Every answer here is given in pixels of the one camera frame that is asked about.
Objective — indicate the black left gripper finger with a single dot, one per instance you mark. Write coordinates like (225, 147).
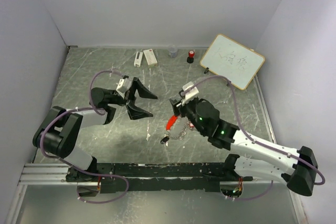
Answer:
(136, 113)
(138, 86)

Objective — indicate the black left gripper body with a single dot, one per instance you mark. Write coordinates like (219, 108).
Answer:
(127, 97)

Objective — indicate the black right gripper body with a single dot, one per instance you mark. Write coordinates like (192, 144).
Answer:
(188, 109)

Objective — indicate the red handled metal key holder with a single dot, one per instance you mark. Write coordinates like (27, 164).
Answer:
(177, 127)

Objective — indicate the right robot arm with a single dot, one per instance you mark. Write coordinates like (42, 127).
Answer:
(298, 167)

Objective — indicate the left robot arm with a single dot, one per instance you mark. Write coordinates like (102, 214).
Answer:
(58, 133)

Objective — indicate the white green staple box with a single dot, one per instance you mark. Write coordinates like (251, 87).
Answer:
(150, 58)

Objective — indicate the white stapler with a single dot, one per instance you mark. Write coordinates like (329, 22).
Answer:
(138, 59)

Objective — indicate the red black stamp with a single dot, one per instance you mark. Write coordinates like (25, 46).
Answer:
(190, 58)

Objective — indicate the clear paperclip jar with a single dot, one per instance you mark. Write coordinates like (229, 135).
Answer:
(173, 51)

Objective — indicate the yellow framed whiteboard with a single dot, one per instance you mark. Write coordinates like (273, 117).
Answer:
(232, 60)

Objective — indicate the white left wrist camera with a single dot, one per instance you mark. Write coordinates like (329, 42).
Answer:
(123, 86)

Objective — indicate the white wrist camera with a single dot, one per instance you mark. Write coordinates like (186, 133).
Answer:
(189, 92)
(123, 86)

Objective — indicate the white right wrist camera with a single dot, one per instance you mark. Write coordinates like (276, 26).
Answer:
(189, 92)

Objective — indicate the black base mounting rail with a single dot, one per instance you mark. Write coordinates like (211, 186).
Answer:
(173, 176)

